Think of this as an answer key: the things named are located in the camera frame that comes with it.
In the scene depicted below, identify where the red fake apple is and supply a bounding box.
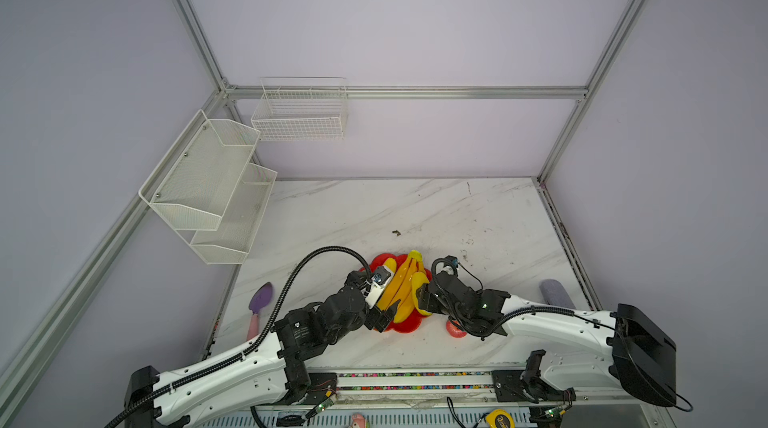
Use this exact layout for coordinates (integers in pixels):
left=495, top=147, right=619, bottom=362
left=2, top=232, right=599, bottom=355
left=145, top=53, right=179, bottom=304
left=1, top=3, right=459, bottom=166
left=445, top=320, right=467, bottom=339

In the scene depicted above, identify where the yellow fake banana bunch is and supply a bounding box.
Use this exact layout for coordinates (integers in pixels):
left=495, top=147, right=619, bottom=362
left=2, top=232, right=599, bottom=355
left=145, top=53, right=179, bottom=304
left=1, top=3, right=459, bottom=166
left=376, top=251, right=426, bottom=325

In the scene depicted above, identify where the red flower-shaped fruit bowl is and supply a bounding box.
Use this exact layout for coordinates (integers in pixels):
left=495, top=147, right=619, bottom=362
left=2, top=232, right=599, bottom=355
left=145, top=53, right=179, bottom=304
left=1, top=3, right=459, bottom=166
left=366, top=251, right=431, bottom=333

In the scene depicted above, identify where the yellow fake lemon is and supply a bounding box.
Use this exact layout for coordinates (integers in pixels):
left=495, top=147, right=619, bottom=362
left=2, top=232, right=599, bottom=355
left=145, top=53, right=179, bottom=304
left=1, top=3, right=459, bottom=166
left=411, top=271, right=432, bottom=317

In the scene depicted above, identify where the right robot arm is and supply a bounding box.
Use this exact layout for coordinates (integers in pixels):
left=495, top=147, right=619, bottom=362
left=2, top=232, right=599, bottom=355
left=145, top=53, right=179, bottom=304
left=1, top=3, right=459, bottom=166
left=412, top=256, right=694, bottom=413

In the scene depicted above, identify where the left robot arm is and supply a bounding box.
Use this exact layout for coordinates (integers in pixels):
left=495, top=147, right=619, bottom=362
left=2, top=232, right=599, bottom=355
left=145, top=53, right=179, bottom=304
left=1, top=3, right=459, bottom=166
left=108, top=246, right=394, bottom=427

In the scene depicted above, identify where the grey cylindrical roll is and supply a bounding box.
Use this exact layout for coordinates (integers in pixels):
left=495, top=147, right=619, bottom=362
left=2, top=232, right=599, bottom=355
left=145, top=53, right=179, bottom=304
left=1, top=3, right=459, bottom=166
left=539, top=279, right=576, bottom=310

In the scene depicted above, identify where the pink purple toy knife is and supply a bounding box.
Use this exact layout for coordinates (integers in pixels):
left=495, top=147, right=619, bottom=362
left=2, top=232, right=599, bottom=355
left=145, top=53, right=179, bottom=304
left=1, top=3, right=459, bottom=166
left=246, top=282, right=274, bottom=341

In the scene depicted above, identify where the yellow tape measure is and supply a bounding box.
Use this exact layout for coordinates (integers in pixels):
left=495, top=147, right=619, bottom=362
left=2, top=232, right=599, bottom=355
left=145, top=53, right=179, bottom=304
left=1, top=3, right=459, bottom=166
left=485, top=409, right=516, bottom=428

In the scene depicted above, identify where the white mesh two-tier shelf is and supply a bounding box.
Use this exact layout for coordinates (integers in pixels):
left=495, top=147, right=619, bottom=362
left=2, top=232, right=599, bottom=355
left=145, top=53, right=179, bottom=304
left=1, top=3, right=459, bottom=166
left=138, top=112, right=277, bottom=265

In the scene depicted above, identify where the aluminium front rail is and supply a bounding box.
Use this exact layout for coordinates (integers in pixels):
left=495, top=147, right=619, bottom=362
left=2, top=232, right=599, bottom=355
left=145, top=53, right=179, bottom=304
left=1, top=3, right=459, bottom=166
left=164, top=364, right=667, bottom=414

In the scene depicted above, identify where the white wire basket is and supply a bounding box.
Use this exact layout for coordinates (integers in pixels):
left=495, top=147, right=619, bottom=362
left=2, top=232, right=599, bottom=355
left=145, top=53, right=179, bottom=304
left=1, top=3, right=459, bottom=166
left=251, top=77, right=348, bottom=142

